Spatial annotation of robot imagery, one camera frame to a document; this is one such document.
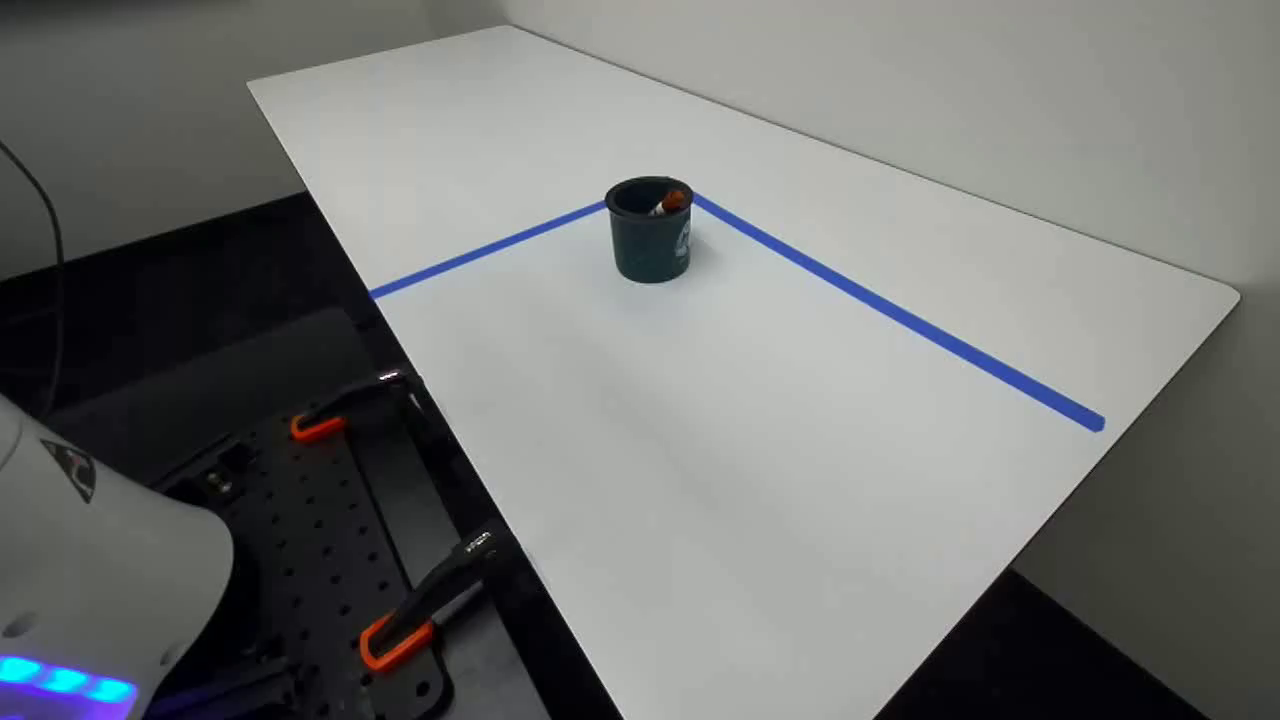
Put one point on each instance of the dark teal cup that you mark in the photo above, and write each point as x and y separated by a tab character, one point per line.
646	245

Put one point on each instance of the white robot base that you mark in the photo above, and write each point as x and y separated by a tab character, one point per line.
105	561

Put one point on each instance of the black robot stand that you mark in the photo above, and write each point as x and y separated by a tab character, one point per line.
202	344

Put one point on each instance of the long blue tape line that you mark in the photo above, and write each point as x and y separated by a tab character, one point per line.
900	310

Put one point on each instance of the short blue tape line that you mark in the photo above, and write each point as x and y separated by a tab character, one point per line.
486	251

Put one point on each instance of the black perforated mounting board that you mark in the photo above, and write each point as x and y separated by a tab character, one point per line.
321	535

